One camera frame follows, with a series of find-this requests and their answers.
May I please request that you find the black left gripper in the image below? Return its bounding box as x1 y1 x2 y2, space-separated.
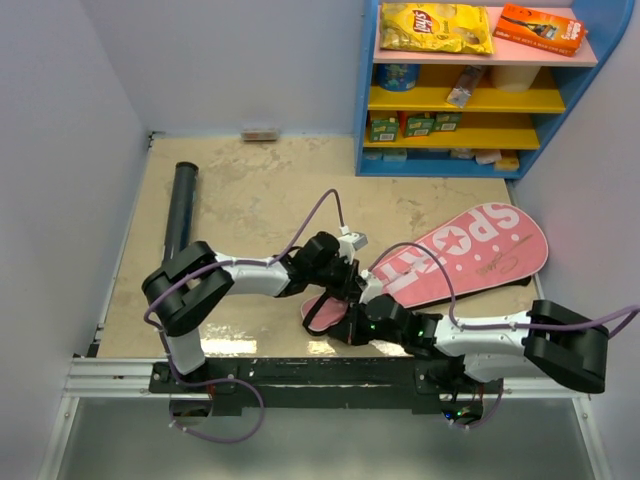
309 255 366 303

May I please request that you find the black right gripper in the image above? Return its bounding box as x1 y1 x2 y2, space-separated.
328 299 405 347

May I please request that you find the black bag strap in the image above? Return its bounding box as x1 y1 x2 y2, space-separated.
301 294 336 334

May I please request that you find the pink racket bag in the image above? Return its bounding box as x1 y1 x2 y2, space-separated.
299 201 550 337

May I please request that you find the black shuttlecock tube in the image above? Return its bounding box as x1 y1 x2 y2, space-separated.
163 162 199 261

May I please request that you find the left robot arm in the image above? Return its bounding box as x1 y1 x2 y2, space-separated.
142 231 368 392

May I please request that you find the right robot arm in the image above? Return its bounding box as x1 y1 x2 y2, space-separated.
328 294 609 394

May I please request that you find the green box left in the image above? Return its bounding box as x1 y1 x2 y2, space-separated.
369 117 399 143

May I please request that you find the green box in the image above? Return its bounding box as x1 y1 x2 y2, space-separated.
404 115 435 138
433 112 462 132
369 117 399 143

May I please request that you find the green box middle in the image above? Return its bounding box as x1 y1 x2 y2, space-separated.
404 115 435 138

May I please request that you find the blue shelf unit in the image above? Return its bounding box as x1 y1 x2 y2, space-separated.
354 1 639 180

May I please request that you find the green box right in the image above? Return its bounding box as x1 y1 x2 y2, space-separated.
433 112 462 132

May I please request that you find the blue round tin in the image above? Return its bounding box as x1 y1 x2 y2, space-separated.
375 63 420 92

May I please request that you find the silver foil packet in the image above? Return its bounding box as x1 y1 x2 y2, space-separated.
446 65 486 109

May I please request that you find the cream round container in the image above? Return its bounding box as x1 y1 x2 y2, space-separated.
490 65 541 93

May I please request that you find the yellow chips bag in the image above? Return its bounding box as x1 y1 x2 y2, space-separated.
379 3 494 55

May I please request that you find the orange razor box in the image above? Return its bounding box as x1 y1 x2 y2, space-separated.
493 3 587 57

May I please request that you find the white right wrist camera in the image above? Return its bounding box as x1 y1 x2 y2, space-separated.
356 269 384 304

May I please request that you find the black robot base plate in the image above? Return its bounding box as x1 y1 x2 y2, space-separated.
149 357 500 423

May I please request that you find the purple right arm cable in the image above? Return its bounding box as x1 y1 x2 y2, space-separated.
369 242 640 431

